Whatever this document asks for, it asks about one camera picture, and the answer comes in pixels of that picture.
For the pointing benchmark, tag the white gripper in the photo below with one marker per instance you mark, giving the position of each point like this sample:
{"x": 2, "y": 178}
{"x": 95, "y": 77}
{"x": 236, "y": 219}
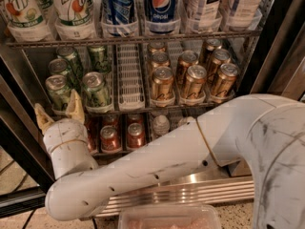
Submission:
{"x": 62, "y": 132}

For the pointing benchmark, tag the green can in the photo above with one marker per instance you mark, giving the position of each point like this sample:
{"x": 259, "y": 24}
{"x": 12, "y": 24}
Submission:
{"x": 59, "y": 90}
{"x": 71, "y": 55}
{"x": 99, "y": 58}
{"x": 96, "y": 89}
{"x": 62, "y": 67}

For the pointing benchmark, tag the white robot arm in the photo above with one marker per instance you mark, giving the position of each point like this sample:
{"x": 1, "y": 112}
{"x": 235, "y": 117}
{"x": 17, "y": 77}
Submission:
{"x": 265, "y": 130}

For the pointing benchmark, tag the front left red can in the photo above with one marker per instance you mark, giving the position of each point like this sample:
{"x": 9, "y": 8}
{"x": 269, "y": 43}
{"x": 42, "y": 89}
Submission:
{"x": 91, "y": 129}

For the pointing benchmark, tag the red can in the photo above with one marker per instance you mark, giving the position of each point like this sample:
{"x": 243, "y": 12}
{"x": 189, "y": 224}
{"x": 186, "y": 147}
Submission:
{"x": 135, "y": 136}
{"x": 110, "y": 141}
{"x": 91, "y": 129}

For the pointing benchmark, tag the open fridge door left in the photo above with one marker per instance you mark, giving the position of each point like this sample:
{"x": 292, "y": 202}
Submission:
{"x": 25, "y": 168}

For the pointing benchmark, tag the front middle red can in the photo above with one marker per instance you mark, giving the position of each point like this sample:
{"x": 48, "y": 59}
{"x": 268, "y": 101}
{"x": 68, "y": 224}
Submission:
{"x": 110, "y": 141}

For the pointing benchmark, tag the front right red can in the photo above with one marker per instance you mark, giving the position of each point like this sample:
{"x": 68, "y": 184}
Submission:
{"x": 135, "y": 136}

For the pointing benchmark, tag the front left gold can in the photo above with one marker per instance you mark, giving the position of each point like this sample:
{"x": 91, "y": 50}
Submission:
{"x": 162, "y": 83}

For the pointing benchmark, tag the gold can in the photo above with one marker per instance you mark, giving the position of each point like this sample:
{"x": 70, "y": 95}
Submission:
{"x": 185, "y": 60}
{"x": 195, "y": 79}
{"x": 224, "y": 79}
{"x": 159, "y": 59}
{"x": 218, "y": 57}
{"x": 208, "y": 47}
{"x": 162, "y": 83}
{"x": 156, "y": 47}

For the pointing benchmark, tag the back left gold can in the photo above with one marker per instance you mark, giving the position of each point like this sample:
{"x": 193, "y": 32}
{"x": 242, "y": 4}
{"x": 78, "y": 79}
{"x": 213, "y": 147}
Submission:
{"x": 156, "y": 47}

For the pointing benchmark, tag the front middle gold can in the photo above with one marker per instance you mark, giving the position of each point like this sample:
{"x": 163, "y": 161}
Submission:
{"x": 195, "y": 79}

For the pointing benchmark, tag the back right gold can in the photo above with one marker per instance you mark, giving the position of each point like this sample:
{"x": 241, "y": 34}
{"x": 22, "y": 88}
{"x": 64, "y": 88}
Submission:
{"x": 208, "y": 47}

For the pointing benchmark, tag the front right gold can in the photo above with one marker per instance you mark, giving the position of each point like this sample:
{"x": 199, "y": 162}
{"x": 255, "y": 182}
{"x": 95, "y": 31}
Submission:
{"x": 224, "y": 79}

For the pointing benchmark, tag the glass fridge door right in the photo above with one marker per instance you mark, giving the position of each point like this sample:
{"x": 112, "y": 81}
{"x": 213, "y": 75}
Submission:
{"x": 283, "y": 69}

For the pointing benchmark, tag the right 7up bottle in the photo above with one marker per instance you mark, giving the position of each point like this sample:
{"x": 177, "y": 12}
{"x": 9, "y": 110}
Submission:
{"x": 74, "y": 19}

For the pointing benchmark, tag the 7up bottle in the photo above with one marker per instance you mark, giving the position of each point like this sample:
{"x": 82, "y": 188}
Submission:
{"x": 26, "y": 20}
{"x": 74, "y": 19}

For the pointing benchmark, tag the left water bottle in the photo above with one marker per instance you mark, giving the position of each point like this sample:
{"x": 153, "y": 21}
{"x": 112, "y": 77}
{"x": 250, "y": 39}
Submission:
{"x": 160, "y": 125}

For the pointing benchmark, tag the water bottle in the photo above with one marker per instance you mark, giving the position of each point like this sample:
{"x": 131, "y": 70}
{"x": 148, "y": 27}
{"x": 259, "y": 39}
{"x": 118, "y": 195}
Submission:
{"x": 160, "y": 125}
{"x": 184, "y": 121}

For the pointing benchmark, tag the left 7up bottle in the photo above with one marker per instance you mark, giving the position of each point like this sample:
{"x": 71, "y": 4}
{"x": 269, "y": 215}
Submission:
{"x": 26, "y": 20}

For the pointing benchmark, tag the clear plastic food container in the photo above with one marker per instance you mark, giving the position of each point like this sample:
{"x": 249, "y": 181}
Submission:
{"x": 169, "y": 217}

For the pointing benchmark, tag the left pepsi bottle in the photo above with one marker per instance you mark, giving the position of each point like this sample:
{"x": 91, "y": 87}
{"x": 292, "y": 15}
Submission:
{"x": 119, "y": 16}

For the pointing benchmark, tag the pepsi bottle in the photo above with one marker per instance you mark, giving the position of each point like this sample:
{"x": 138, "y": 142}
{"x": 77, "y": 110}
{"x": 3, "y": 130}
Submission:
{"x": 160, "y": 14}
{"x": 119, "y": 16}

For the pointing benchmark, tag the middle water bottle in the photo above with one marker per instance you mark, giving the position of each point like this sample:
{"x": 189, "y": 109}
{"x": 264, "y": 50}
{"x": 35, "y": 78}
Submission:
{"x": 184, "y": 121}

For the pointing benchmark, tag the right pepsi bottle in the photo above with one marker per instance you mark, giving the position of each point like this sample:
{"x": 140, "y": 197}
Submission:
{"x": 160, "y": 14}

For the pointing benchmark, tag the left white tea bottle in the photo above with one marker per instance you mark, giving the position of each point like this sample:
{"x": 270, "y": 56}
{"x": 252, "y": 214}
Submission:
{"x": 201, "y": 14}

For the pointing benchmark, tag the white tea bottle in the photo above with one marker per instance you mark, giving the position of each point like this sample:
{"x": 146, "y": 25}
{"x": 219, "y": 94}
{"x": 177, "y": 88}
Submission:
{"x": 201, "y": 14}
{"x": 239, "y": 14}

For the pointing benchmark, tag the right white tea bottle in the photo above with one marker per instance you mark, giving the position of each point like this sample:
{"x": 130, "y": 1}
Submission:
{"x": 239, "y": 14}

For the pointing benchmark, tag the upper wire shelf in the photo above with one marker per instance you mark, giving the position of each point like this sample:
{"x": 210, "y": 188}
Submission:
{"x": 131, "y": 40}

